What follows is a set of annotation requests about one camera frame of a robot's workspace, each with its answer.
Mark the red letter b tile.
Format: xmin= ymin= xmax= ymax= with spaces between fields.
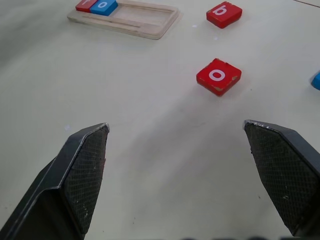
xmin=206 ymin=1 xmax=243 ymax=29

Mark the wooden tile tray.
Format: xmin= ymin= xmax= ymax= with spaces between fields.
xmin=66 ymin=0 xmax=180 ymax=41

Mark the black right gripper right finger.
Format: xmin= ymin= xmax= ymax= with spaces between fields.
xmin=242 ymin=119 xmax=320 ymax=238

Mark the blue letter o tile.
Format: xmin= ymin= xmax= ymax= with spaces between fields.
xmin=89 ymin=0 xmax=119 ymax=17

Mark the red letter o tile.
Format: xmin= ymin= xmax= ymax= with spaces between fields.
xmin=195 ymin=58 xmax=243 ymax=97

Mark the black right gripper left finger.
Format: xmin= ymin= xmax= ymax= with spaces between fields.
xmin=0 ymin=122 xmax=111 ymax=240

